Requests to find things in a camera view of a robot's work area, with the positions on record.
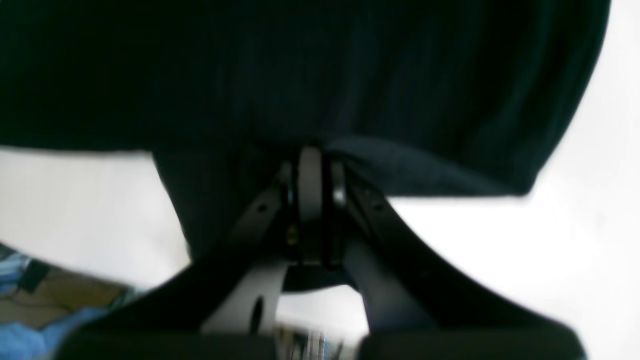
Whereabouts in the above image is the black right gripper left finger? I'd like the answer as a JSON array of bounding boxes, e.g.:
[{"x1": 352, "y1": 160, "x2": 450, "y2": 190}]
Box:
[{"x1": 55, "y1": 162, "x2": 293, "y2": 360}]

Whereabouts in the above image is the blue jeans leg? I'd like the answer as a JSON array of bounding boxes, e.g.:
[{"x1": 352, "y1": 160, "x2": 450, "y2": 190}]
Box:
[{"x1": 0, "y1": 307, "x2": 109, "y2": 360}]

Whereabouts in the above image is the black T-shirt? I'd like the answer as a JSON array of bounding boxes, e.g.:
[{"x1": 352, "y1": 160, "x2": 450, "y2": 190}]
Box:
[{"x1": 0, "y1": 0, "x2": 611, "y2": 258}]

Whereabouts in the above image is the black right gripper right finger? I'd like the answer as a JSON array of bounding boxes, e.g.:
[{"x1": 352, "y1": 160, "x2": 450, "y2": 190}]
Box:
[{"x1": 322, "y1": 161, "x2": 586, "y2": 360}]

